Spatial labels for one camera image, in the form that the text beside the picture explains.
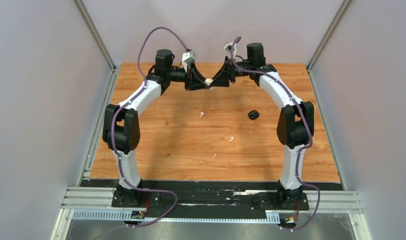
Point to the white earbud charging case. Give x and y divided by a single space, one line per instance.
208 81

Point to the right aluminium corner post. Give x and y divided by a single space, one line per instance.
340 13

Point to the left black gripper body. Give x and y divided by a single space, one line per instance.
189 81

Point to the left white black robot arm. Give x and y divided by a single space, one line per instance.
121 127

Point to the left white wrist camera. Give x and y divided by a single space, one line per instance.
188 58

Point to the aluminium corner post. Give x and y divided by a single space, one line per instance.
340 13
86 17

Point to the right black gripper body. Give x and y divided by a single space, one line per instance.
230 70

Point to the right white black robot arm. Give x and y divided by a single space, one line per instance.
295 128

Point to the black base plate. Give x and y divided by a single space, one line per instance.
159 201

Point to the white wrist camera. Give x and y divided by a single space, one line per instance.
188 58
231 47

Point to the black earbud charging case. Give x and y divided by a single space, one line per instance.
254 114

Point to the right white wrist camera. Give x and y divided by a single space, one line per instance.
231 47

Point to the aluminium frame rail front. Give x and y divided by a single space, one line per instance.
341 202

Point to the left aluminium corner post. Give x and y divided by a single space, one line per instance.
86 17

